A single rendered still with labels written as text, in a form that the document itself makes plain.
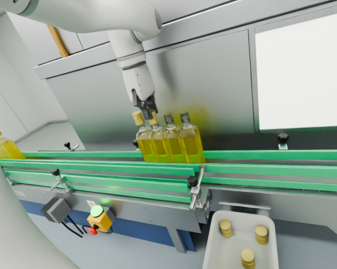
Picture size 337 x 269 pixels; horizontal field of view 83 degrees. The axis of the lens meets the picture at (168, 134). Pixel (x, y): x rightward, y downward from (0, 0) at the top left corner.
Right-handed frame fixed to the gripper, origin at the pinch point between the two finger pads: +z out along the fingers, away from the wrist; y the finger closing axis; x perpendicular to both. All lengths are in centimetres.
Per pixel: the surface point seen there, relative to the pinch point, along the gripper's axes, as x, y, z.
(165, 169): 2.0, 6.2, 20.3
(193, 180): 15.8, 15.6, 15.2
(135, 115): -5.4, 1.3, 0.2
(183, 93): 8.7, -12.0, -0.5
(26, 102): -578, -290, 49
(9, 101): -578, -255, 29
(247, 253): 28, 22, 35
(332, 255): 53, 5, 58
